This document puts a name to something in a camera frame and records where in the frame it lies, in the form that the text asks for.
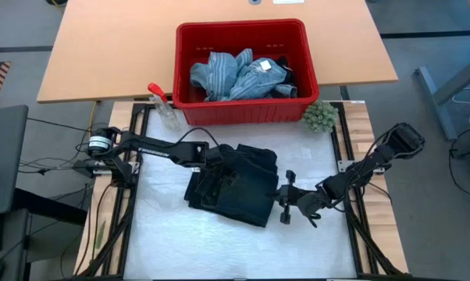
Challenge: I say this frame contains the light blue jeans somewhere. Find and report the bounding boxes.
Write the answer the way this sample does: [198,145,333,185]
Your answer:
[190,48,255,102]

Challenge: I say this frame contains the black round floor object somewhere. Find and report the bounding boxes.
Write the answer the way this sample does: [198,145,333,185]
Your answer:
[449,128,470,196]

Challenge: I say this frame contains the red plastic laundry bin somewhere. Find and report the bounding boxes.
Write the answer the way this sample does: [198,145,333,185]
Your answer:
[172,18,321,126]

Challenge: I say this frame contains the green strip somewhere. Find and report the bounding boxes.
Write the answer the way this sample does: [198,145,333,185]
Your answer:
[95,220,107,251]

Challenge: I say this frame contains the grey side desk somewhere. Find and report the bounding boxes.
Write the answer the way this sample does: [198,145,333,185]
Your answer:
[0,104,29,218]

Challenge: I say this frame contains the black garment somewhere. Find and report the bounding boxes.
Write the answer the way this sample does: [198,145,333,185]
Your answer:
[276,55,298,97]

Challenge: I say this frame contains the yellow cable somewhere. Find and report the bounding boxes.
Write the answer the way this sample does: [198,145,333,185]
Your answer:
[87,100,100,132]

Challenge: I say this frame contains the blue striped shirt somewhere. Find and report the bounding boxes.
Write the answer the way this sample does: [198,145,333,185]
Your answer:
[229,57,298,101]

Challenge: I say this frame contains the green artificial plant in pot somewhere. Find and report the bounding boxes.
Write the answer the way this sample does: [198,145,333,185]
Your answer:
[301,100,340,133]

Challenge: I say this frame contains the dark navy jeans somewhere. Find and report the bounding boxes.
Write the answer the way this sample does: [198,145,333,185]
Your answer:
[183,143,280,229]

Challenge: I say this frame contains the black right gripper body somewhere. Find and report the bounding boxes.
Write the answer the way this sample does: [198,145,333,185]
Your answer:
[276,169,333,229]

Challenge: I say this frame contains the black aluminium table frame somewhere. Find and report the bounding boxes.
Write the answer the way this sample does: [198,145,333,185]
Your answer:
[73,101,410,281]

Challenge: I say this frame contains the grey metal table leg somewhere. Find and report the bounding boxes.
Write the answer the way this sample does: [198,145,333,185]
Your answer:
[414,50,470,141]

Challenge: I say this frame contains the light wooden desk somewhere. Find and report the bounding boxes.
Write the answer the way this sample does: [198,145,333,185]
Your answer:
[36,0,399,105]

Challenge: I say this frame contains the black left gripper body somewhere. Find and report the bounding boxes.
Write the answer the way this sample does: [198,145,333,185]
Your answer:
[202,143,240,185]

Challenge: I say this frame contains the clear spray bottle red trigger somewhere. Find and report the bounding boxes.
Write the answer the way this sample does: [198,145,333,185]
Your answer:
[148,82,183,133]

